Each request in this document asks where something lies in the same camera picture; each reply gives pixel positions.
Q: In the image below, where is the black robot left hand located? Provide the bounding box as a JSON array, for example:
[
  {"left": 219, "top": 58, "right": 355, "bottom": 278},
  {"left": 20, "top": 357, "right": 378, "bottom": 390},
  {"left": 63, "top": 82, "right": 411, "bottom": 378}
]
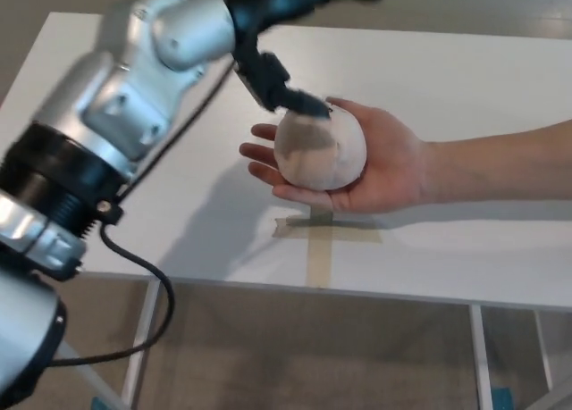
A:
[{"left": 207, "top": 0, "right": 389, "bottom": 121}]

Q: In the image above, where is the bare person hand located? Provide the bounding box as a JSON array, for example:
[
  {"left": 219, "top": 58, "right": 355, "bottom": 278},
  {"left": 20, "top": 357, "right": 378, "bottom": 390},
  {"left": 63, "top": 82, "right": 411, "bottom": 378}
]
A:
[{"left": 239, "top": 96, "right": 433, "bottom": 214}]

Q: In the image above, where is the pink dumpling toy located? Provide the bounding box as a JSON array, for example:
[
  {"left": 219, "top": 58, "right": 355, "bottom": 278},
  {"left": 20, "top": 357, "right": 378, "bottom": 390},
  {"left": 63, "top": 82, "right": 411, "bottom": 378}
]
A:
[{"left": 273, "top": 97, "right": 368, "bottom": 192}]

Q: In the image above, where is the bare person forearm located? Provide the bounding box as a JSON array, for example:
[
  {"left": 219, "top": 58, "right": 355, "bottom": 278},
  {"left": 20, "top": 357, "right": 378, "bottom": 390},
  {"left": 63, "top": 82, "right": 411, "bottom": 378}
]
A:
[{"left": 428, "top": 118, "right": 572, "bottom": 205}]

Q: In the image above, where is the white table leg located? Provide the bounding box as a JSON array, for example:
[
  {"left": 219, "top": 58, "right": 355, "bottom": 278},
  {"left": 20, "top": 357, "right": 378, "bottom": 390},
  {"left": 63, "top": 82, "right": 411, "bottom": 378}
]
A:
[
  {"left": 534, "top": 311, "right": 555, "bottom": 402},
  {"left": 121, "top": 279, "right": 162, "bottom": 410},
  {"left": 469, "top": 303, "right": 496, "bottom": 410}
]

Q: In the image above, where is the blue floor tape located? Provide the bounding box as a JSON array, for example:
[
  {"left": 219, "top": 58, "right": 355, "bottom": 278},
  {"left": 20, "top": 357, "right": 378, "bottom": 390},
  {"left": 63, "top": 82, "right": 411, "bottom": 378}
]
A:
[{"left": 491, "top": 386, "right": 515, "bottom": 410}]

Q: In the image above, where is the blue-grey metal frame bar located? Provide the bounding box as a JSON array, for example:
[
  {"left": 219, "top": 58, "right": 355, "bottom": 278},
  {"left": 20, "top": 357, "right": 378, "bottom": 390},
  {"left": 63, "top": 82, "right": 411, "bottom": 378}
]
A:
[{"left": 57, "top": 338, "right": 122, "bottom": 410}]

